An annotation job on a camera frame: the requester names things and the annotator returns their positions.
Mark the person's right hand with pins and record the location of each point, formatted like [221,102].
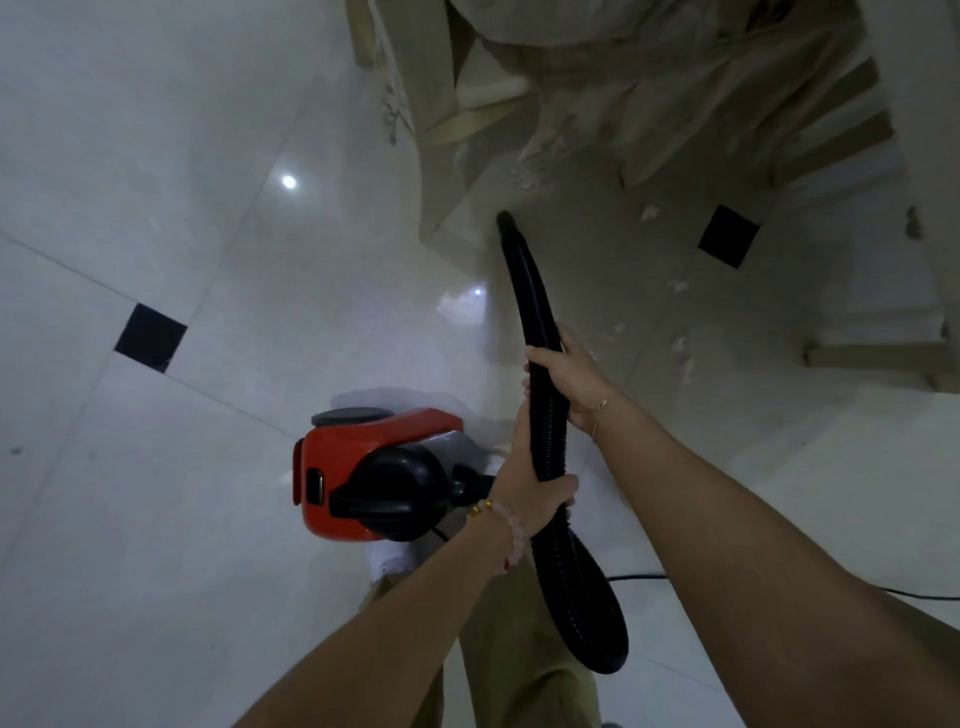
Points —
[589,390]

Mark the person's left hand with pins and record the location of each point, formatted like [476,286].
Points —
[529,499]

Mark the red and black vacuum cleaner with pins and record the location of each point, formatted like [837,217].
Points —
[360,472]

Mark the person's left forearm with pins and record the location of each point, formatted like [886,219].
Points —
[390,645]

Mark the person's right forearm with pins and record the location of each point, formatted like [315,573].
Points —
[765,585]

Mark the white paper scrap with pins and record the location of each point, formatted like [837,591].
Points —
[649,212]
[679,286]
[616,330]

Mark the white left shoe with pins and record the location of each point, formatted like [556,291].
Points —
[390,561]

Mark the khaki trousers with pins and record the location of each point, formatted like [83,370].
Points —
[517,675]

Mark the cream wooden chair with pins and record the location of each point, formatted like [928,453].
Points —
[480,112]

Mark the cream dining table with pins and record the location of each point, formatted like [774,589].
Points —
[915,112]

